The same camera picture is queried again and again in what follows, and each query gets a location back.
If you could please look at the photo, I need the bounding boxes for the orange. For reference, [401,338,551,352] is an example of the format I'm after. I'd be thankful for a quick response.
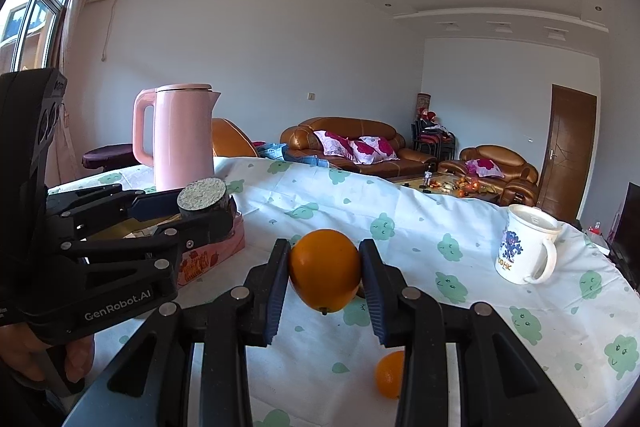
[375,350,405,400]
[288,229,361,315]

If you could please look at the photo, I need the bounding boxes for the coffee table with fruits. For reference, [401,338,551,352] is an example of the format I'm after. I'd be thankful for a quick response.
[390,172,503,204]

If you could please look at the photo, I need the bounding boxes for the person left hand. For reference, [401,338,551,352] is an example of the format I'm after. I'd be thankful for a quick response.
[0,322,97,385]

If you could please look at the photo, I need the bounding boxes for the pink metal tin box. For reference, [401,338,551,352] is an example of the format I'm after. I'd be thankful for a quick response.
[84,211,248,287]

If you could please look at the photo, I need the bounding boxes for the dark purple stool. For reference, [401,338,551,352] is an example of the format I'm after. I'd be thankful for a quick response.
[81,144,139,172]

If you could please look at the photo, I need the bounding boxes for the white green cloud tablecloth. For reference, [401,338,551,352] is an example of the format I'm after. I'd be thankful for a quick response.
[48,156,640,427]

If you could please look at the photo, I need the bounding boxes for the orange leather chair back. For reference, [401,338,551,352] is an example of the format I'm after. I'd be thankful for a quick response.
[212,118,258,157]

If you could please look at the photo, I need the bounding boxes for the pink electric kettle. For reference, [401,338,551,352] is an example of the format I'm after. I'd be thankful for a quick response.
[132,83,220,192]

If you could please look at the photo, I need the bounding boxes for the blue cloth on sofa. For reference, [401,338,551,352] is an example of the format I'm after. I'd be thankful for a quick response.
[255,143,330,168]

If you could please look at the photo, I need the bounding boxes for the white cartoon mug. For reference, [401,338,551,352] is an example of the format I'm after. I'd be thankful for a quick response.
[495,204,561,285]

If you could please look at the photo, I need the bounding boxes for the black television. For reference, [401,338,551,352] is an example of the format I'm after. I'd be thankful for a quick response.
[613,183,640,279]

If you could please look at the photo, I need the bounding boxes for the brown leather armchair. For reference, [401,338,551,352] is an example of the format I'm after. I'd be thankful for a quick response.
[438,145,539,207]

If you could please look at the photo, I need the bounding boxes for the long brown leather sofa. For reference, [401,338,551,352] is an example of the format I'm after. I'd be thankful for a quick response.
[280,117,437,179]

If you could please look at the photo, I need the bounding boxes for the brown wooden door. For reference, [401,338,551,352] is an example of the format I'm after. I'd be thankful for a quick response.
[537,84,597,222]

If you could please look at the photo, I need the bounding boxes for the black shelf with items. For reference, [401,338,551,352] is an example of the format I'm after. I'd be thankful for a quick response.
[411,93,457,161]

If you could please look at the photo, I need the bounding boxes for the window with frame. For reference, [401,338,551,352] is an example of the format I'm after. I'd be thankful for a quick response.
[0,0,66,72]

